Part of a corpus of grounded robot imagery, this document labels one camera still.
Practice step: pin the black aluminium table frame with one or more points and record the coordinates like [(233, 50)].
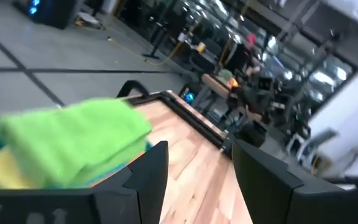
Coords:
[(191, 121)]

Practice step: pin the person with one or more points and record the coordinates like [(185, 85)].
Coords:
[(244, 59)]

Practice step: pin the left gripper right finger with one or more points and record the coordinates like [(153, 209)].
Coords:
[(291, 205)]

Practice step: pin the yellow microfiber towel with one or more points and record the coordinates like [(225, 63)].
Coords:
[(2, 174)]

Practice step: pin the black tower with blue lights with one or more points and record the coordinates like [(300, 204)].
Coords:
[(51, 12)]

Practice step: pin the green microfiber towel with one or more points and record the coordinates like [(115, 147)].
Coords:
[(73, 140)]

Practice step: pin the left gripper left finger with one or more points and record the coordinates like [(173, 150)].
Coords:
[(57, 208)]

